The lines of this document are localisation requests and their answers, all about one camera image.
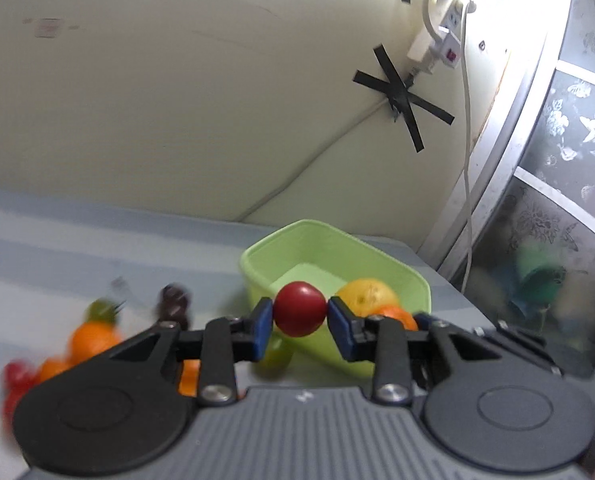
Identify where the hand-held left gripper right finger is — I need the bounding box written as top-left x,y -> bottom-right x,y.
327,297 -> 479,406

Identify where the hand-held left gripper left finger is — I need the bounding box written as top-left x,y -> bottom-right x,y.
110,297 -> 274,407

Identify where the red tomato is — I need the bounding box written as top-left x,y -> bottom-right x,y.
2,360 -> 39,391
274,282 -> 327,338

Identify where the light green plastic basket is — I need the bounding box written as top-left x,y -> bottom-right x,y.
240,219 -> 432,380

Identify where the large yellow citrus fruit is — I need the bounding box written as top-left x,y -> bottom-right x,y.
335,278 -> 401,317

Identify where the orange tangerine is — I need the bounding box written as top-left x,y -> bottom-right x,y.
372,305 -> 419,332
70,322 -> 124,366
178,360 -> 201,397
37,356 -> 74,382

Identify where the striped blue bed sheet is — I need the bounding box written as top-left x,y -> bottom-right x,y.
0,185 -> 493,480

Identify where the blurred green object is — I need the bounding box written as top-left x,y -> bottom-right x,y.
507,242 -> 573,321

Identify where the black tape cross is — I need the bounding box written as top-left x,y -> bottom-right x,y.
353,45 -> 455,153

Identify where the patterned window film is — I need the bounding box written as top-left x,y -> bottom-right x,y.
470,0 -> 595,361

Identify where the white power strip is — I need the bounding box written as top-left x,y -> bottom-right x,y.
407,0 -> 478,75

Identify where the thin grey cable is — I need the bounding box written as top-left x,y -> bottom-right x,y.
234,97 -> 395,222

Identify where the white power cable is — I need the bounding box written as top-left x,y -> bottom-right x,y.
457,7 -> 475,293

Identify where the white window frame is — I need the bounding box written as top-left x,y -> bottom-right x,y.
417,0 -> 578,281

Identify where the small wall sticker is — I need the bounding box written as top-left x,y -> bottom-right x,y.
34,17 -> 63,40

